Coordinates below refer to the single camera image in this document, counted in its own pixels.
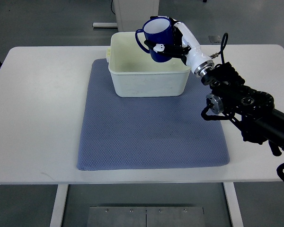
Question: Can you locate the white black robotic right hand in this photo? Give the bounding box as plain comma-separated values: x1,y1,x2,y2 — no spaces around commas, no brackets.
144,16,214,77

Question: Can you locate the blue mug white inside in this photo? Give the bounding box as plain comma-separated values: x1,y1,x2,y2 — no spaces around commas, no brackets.
135,17,174,62

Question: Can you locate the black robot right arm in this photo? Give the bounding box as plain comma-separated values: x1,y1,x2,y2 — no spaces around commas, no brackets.
201,33,284,157

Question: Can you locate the white plastic box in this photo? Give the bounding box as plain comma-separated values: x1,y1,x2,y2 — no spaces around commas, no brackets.
106,32,191,97

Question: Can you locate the grey floor outlet plate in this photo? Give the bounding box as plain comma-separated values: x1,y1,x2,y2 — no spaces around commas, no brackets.
208,35,222,44

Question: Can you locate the blue textured mat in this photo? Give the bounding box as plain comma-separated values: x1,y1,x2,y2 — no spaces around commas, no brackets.
77,59,230,171

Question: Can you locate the white table right leg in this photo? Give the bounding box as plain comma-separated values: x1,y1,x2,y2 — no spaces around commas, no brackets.
223,182,244,227

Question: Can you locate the white table leg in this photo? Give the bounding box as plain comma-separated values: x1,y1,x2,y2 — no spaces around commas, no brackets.
50,184,69,227
223,182,244,227

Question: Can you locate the white table left leg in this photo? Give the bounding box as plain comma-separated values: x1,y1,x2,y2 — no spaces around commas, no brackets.
50,184,69,227

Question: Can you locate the white pedestal column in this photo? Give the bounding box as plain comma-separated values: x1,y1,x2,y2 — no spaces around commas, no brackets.
93,0,160,32

